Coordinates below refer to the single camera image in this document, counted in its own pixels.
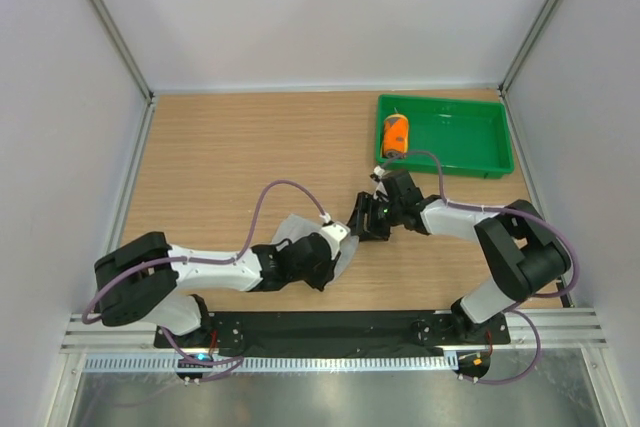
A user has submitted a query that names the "green plastic tray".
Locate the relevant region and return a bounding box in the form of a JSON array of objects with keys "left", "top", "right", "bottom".
[{"left": 375, "top": 94, "right": 514, "bottom": 179}]

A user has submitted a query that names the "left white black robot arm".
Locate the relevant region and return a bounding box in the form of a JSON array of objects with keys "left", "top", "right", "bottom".
[{"left": 91, "top": 223, "right": 349, "bottom": 347}]

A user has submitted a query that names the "aluminium frame rail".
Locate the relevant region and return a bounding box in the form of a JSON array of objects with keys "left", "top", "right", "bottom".
[{"left": 59, "top": 305, "right": 609, "bottom": 356}]

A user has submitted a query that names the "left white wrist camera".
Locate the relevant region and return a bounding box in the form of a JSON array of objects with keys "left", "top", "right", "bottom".
[{"left": 319, "top": 213, "right": 350, "bottom": 251}]

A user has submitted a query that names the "white slotted cable duct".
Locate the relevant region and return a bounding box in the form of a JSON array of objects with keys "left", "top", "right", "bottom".
[{"left": 83, "top": 352, "right": 458, "bottom": 374}]

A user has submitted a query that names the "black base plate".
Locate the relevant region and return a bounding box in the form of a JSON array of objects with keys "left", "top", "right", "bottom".
[{"left": 173, "top": 310, "right": 511, "bottom": 358}]

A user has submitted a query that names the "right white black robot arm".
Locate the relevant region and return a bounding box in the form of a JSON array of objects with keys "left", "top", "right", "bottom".
[{"left": 347, "top": 170, "right": 572, "bottom": 343}]

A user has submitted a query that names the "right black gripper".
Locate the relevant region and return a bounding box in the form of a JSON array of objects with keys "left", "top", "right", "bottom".
[{"left": 347, "top": 191, "right": 403, "bottom": 242}]

